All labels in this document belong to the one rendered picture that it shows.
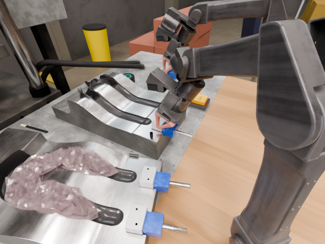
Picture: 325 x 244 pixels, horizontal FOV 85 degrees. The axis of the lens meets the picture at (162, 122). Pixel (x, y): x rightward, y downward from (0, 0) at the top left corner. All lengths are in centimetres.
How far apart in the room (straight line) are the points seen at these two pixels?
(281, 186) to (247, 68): 15
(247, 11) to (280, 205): 57
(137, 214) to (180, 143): 32
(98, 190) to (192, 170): 29
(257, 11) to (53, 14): 103
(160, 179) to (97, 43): 303
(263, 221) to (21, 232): 44
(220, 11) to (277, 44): 51
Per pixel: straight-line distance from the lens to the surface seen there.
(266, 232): 35
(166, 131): 57
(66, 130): 82
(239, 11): 71
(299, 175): 25
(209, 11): 70
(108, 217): 49
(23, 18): 121
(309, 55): 21
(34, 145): 66
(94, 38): 334
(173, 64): 50
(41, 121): 92
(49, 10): 129
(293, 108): 20
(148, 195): 49
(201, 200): 56
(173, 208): 54
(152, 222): 45
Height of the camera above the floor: 129
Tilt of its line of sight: 40 degrees down
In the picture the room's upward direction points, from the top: straight up
